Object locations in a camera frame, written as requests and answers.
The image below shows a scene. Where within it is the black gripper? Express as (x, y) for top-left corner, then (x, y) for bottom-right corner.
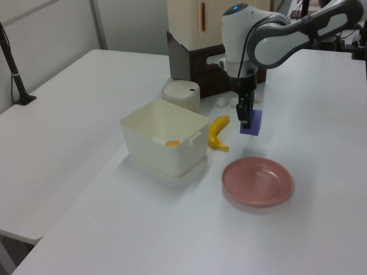
(229, 73), (258, 129)

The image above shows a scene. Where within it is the purple cube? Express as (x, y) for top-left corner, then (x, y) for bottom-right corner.
(239, 109), (264, 137)

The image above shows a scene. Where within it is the yellow banana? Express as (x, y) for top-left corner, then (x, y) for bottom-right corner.
(207, 115), (231, 151)

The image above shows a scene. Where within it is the dark wooden drawer cabinet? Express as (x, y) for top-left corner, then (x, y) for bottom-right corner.
(166, 30), (267, 100)

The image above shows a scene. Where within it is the cream small lidded trash can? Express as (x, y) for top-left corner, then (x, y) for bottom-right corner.
(161, 80), (202, 113)

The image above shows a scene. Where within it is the pink round plate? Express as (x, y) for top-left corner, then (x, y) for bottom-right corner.
(221, 156), (294, 208)

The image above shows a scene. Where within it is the cream open plastic bin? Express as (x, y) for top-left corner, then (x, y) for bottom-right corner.
(119, 99), (210, 179)

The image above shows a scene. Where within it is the black equipment in background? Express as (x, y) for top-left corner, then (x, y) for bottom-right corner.
(350, 22), (367, 60)

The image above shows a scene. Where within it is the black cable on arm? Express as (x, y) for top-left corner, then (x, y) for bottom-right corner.
(236, 14), (272, 79)

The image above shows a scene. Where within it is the black camera stand pole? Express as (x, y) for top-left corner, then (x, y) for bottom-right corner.
(0, 20), (38, 107)

